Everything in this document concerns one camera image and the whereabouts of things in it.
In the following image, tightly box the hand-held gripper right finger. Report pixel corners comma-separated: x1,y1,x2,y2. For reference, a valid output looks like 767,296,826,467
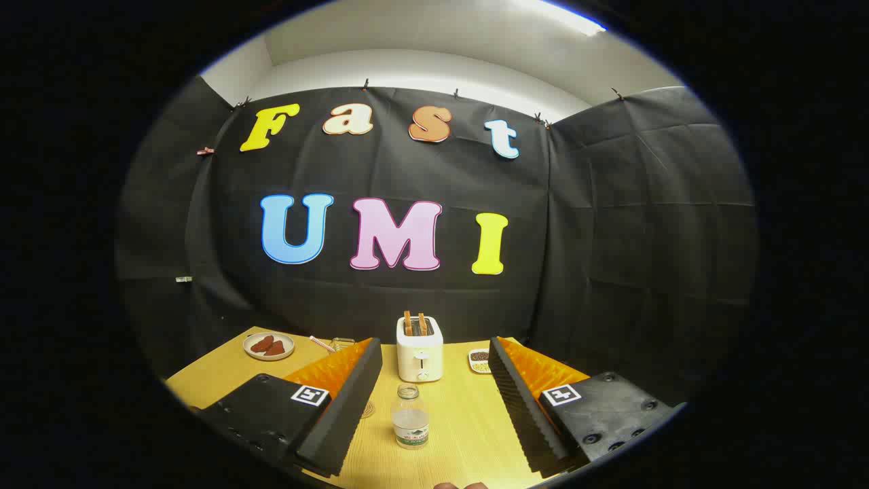
488,336,686,476

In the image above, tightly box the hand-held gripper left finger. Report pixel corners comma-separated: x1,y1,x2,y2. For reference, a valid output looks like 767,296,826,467
193,338,383,477

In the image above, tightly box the clear plastic juice bottle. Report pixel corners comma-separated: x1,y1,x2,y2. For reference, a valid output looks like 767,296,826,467
392,384,430,450

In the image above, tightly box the wooden table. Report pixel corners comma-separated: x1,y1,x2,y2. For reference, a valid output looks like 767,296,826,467
165,326,593,489

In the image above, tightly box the white toaster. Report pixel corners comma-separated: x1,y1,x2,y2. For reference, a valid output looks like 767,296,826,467
396,316,445,383

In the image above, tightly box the round white plate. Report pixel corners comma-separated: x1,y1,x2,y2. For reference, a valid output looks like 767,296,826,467
243,332,295,361

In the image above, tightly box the black backdrop cloth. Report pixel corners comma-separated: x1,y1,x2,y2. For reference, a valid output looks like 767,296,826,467
115,75,758,408

